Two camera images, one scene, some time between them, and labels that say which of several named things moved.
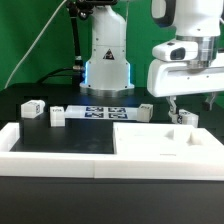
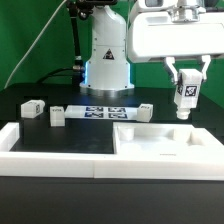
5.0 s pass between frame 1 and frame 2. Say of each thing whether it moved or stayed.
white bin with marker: stayed
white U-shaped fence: stayed
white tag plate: stayed
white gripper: moved
